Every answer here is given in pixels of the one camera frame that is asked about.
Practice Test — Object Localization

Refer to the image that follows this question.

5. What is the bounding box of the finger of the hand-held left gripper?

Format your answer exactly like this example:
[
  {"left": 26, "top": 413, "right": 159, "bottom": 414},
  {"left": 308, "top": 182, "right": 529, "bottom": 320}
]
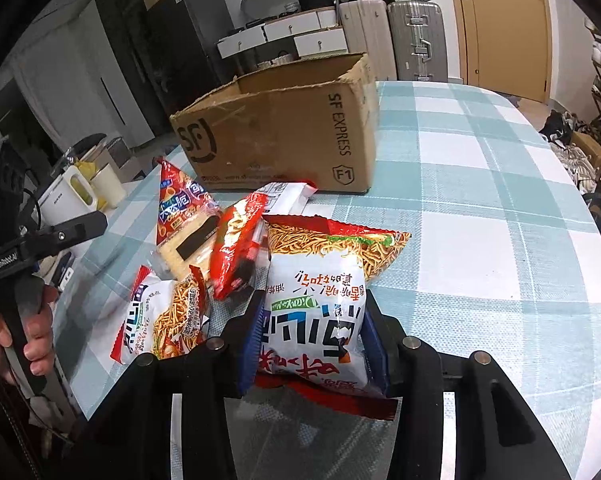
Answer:
[{"left": 30, "top": 210, "right": 108, "bottom": 262}]

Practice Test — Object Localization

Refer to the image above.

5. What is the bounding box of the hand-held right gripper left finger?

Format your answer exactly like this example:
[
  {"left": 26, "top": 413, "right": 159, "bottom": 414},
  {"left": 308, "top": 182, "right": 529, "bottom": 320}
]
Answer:
[{"left": 64, "top": 288, "right": 271, "bottom": 480}]

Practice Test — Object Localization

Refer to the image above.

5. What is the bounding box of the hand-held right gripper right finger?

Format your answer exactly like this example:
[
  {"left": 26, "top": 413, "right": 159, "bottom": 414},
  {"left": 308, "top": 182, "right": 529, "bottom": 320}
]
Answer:
[{"left": 358, "top": 296, "right": 575, "bottom": 480}]

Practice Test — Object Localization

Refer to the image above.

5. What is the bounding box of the white noodle snack packet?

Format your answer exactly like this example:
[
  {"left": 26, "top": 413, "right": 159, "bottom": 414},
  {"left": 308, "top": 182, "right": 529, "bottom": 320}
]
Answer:
[
  {"left": 110, "top": 263, "right": 212, "bottom": 366},
  {"left": 253, "top": 213, "right": 413, "bottom": 422}
]

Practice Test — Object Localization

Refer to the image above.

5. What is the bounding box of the red snack packet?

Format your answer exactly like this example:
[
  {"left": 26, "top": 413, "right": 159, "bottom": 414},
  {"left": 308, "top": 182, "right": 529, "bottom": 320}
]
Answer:
[{"left": 212, "top": 191, "right": 270, "bottom": 302}]

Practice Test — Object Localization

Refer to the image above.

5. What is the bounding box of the red cracker packet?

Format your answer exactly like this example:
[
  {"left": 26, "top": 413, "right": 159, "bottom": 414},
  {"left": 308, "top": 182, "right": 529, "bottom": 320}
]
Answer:
[{"left": 153, "top": 156, "right": 222, "bottom": 284}]

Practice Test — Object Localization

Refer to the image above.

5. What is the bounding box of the white red-edged snack packet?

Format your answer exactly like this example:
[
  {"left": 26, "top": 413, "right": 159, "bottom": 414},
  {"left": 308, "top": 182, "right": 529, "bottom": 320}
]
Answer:
[{"left": 255, "top": 180, "right": 319, "bottom": 216}]

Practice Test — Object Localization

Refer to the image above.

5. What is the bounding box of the brown cardboard box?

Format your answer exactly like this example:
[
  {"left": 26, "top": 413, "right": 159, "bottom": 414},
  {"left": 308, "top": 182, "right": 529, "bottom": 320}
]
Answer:
[{"left": 169, "top": 51, "right": 381, "bottom": 195}]

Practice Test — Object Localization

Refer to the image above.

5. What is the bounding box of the person's left hand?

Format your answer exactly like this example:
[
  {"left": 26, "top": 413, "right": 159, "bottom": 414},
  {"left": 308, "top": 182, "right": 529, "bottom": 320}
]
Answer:
[{"left": 0, "top": 282, "right": 60, "bottom": 387}]

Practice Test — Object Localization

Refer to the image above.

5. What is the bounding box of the white electric kettle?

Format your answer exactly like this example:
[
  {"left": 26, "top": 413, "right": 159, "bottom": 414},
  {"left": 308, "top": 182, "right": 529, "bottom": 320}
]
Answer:
[{"left": 37, "top": 164, "right": 99, "bottom": 226}]

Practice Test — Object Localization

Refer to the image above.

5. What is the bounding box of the white cup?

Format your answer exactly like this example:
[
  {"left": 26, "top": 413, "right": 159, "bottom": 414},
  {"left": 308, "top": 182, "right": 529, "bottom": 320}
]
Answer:
[{"left": 90, "top": 162, "right": 127, "bottom": 211}]

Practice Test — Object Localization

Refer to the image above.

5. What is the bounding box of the cooking pot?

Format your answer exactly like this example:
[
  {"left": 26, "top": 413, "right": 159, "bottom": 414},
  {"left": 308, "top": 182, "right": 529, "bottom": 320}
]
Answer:
[{"left": 55, "top": 132, "right": 132, "bottom": 181}]

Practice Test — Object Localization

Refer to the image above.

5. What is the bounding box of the white curtain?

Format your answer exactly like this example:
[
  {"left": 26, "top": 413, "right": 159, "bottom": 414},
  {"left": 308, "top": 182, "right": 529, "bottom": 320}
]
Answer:
[{"left": 10, "top": 35, "right": 117, "bottom": 157}]

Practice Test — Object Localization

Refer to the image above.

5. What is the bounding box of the dark wardrobe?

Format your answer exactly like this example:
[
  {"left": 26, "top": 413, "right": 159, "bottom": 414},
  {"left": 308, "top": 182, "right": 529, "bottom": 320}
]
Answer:
[{"left": 94, "top": 0, "right": 182, "bottom": 137}]

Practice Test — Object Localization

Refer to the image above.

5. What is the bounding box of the dark refrigerator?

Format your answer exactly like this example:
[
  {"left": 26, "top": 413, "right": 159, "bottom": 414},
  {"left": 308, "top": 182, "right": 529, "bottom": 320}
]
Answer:
[{"left": 145, "top": 0, "right": 236, "bottom": 117}]

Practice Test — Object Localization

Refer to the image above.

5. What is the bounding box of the pile of sneakers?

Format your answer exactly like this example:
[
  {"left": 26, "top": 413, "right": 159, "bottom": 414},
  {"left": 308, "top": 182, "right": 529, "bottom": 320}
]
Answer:
[{"left": 539, "top": 109, "right": 601, "bottom": 197}]

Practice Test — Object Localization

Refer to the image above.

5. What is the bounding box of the white desk with drawers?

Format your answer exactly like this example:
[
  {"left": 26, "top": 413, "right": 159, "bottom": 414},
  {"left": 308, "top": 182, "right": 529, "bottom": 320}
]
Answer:
[{"left": 216, "top": 7, "right": 352, "bottom": 77}]

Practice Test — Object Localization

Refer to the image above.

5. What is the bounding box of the small cardboard box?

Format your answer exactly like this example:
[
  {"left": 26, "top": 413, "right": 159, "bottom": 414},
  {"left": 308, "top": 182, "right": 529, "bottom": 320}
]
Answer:
[{"left": 571, "top": 132, "right": 601, "bottom": 172}]

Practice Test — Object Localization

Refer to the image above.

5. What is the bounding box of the grey oval mirror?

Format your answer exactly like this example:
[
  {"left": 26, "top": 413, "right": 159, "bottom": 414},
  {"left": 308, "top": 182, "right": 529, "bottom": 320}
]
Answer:
[{"left": 240, "top": 0, "right": 307, "bottom": 29}]

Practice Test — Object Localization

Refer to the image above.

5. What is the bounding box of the beige suitcase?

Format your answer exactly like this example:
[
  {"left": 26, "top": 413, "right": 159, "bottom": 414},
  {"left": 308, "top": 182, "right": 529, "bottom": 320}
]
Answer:
[{"left": 338, "top": 0, "right": 397, "bottom": 84}]

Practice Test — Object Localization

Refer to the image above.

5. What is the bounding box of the silver suitcase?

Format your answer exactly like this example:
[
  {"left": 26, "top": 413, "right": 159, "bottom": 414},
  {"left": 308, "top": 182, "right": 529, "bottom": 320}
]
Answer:
[{"left": 386, "top": 1, "right": 449, "bottom": 83}]

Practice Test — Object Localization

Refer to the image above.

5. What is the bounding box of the wooden door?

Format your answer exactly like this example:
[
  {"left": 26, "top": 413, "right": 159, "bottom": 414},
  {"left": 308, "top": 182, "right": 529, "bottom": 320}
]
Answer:
[{"left": 443, "top": 0, "right": 554, "bottom": 106}]

